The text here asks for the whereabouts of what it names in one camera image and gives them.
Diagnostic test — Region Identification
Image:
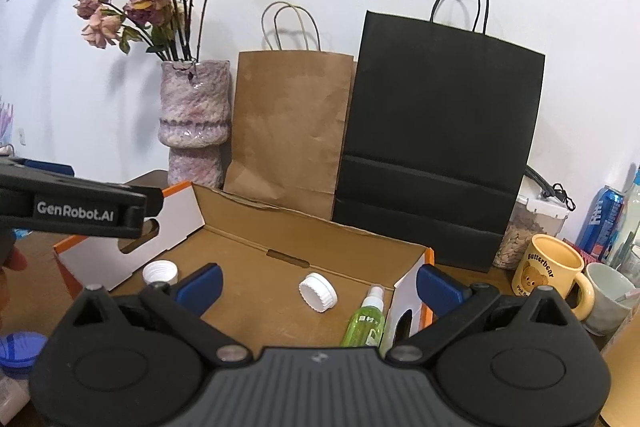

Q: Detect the yellow bear mug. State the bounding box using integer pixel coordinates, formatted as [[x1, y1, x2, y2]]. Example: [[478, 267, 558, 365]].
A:
[[511, 234, 596, 321]]

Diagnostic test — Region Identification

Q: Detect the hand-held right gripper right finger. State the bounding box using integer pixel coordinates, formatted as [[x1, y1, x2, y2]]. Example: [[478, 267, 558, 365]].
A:
[[384, 263, 571, 363]]

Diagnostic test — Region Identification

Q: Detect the blue drink can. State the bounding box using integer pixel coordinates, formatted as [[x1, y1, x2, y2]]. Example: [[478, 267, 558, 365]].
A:
[[575, 186, 626, 258]]

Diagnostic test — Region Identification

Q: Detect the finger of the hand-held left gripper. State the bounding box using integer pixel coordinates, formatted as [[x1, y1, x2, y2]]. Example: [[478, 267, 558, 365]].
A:
[[0, 157, 75, 178]]

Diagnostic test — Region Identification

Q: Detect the grey ceramic mug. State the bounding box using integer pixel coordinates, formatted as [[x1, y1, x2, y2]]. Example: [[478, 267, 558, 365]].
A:
[[582, 263, 640, 337]]

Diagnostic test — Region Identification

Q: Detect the brown paper bag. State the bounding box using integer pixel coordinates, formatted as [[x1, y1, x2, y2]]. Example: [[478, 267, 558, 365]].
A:
[[223, 1, 357, 220]]

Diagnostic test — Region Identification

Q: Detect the red cardboard box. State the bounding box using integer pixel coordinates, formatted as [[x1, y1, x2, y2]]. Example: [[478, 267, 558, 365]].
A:
[[53, 181, 436, 355]]

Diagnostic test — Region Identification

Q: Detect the green spray bottle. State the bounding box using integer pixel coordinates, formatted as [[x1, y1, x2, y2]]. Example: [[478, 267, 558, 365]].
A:
[[341, 285, 388, 349]]

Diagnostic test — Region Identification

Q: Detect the pink mottled vase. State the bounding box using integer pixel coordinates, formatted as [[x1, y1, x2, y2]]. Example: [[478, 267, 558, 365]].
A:
[[159, 59, 232, 188]]

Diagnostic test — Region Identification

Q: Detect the person's left hand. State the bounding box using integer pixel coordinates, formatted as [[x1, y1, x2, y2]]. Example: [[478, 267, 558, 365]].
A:
[[0, 247, 29, 274]]

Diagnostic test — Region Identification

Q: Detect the yellow thermos jug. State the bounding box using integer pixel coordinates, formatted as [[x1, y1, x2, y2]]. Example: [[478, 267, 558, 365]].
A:
[[600, 307, 640, 427]]

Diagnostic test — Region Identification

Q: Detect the wide white bottle cap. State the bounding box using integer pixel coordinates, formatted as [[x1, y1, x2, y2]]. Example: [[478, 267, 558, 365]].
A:
[[142, 260, 179, 286]]

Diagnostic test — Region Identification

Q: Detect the blue round jar lid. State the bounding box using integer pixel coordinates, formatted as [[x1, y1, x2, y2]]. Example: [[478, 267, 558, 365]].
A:
[[0, 332, 48, 378]]

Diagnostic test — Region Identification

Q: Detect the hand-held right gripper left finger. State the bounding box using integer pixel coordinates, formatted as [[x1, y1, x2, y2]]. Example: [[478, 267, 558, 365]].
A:
[[70, 263, 252, 363]]

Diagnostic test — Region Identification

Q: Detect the black cable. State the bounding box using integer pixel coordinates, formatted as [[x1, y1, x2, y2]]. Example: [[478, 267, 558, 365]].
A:
[[525, 164, 576, 212]]

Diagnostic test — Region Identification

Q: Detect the small white ribbed cap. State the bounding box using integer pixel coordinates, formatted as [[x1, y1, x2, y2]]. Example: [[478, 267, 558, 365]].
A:
[[298, 273, 338, 313]]

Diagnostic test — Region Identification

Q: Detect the clear soda bottle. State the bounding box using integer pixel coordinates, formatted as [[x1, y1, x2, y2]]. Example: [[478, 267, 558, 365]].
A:
[[605, 169, 640, 268]]

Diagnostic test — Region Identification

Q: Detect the black paper bag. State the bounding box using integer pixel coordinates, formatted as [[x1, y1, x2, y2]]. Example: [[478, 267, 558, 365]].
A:
[[332, 0, 546, 273]]

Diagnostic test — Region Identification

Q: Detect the clear container of seeds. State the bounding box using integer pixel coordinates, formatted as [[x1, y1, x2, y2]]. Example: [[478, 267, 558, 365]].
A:
[[492, 194, 570, 271]]

